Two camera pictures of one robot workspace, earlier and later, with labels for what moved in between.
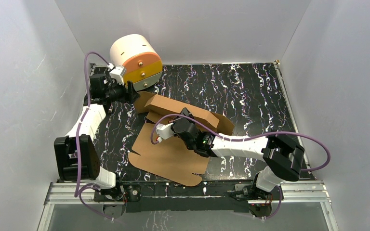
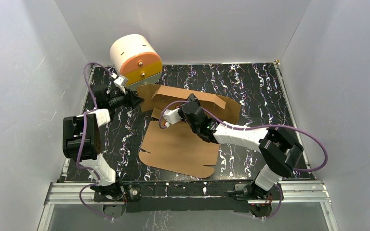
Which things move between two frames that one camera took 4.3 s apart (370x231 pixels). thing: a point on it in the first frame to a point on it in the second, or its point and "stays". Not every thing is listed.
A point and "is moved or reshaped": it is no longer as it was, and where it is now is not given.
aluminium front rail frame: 303,192 stays
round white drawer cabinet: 142,63 stays
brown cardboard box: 171,159 is moved or reshaped
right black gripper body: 189,120 to 181,114
